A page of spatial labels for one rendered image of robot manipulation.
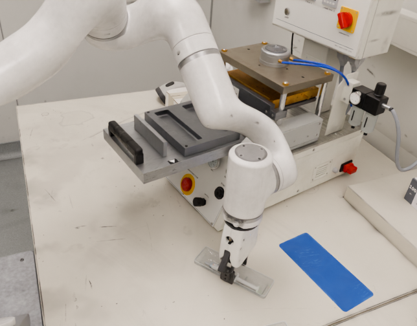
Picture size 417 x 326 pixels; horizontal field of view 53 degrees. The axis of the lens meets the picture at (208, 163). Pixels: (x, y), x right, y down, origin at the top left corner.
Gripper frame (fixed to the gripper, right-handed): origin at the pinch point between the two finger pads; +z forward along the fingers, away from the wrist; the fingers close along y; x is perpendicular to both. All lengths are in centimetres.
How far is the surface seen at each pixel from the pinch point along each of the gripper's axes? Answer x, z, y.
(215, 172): 16.8, -8.4, 18.8
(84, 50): 153, 16, 106
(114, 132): 36.2, -21.5, 2.4
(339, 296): -23.0, 3.3, 8.7
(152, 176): 21.9, -17.0, -1.6
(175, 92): 56, -5, 57
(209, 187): 17.1, -4.2, 16.8
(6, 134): 183, 63, 64
